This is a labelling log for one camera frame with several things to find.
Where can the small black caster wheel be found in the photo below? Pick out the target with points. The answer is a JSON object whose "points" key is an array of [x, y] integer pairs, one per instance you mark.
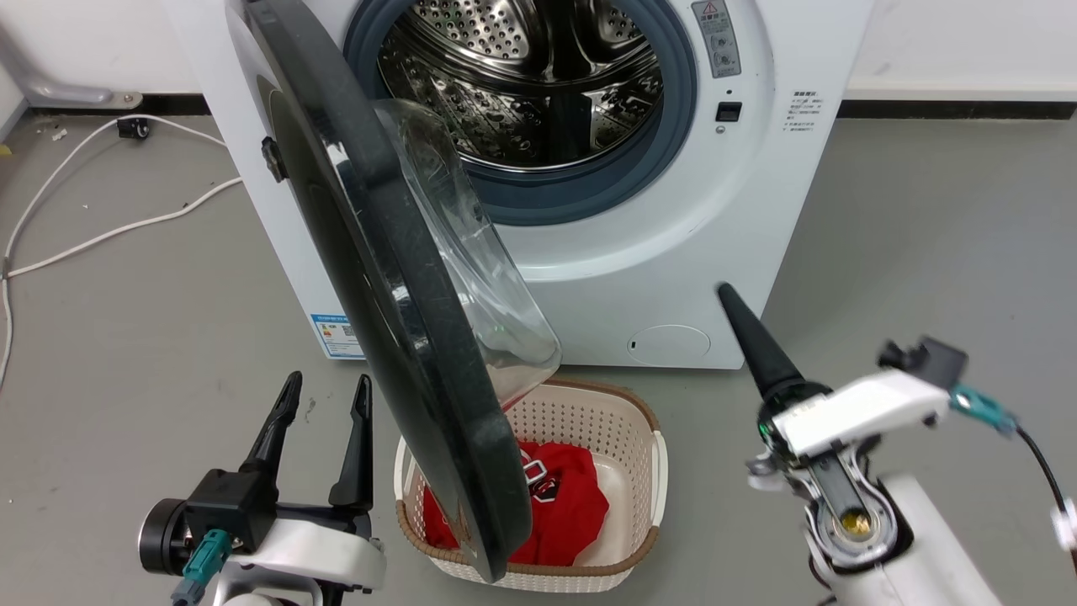
{"points": [[134, 128]]}

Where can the red printed garment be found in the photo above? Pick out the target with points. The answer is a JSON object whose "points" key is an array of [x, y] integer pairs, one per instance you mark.
{"points": [[564, 505]]}

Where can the oval white filter cover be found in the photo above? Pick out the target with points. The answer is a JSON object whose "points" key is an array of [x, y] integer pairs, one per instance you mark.
{"points": [[669, 345]]}

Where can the grey metal floor bracket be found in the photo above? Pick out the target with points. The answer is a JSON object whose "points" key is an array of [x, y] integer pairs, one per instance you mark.
{"points": [[50, 84]]}

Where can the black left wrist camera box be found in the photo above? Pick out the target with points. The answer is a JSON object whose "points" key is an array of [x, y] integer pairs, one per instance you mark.
{"points": [[231, 509]]}

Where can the teal right camera connector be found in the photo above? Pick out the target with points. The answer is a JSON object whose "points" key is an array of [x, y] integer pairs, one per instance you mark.
{"points": [[983, 408]]}

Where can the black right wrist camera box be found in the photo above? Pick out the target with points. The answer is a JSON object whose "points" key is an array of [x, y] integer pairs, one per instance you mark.
{"points": [[930, 360]]}

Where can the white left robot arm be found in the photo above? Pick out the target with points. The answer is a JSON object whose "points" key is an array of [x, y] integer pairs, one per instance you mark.
{"points": [[269, 589]]}

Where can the teal left camera connector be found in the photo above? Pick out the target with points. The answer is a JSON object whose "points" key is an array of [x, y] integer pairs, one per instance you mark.
{"points": [[202, 568]]}

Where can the grey warning label sticker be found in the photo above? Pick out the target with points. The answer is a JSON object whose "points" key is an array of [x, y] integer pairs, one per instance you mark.
{"points": [[718, 38]]}

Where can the dark round washing machine door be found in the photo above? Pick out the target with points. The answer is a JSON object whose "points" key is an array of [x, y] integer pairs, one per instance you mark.
{"points": [[379, 278]]}

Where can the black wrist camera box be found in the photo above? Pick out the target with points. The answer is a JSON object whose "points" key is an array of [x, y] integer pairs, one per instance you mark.
{"points": [[231, 509], [930, 360]]}

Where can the grey-blue rubber door gasket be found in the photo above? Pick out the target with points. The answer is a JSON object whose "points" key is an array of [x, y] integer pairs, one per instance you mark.
{"points": [[673, 126]]}

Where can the cream woven plastic laundry basket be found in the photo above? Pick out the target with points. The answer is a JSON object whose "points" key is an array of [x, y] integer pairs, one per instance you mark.
{"points": [[635, 471]]}

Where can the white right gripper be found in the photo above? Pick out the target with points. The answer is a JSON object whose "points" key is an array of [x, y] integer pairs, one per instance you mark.
{"points": [[867, 408]]}

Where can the black door lock slot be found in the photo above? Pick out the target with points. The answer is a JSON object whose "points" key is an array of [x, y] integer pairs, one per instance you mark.
{"points": [[729, 111]]}

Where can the blue energy label sticker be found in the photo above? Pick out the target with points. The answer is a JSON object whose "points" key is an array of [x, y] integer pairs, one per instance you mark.
{"points": [[336, 337]]}

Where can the perforated steel washer drum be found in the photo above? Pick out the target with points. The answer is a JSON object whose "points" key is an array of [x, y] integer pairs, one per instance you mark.
{"points": [[538, 76]]}

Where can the teal camera connector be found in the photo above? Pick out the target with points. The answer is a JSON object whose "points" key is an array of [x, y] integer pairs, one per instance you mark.
{"points": [[983, 408], [202, 568]]}

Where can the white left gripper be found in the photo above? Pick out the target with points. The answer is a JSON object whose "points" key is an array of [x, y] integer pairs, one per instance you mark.
{"points": [[328, 551]]}

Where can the white front-load washing machine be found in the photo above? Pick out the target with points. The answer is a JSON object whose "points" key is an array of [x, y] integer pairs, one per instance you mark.
{"points": [[673, 252]]}

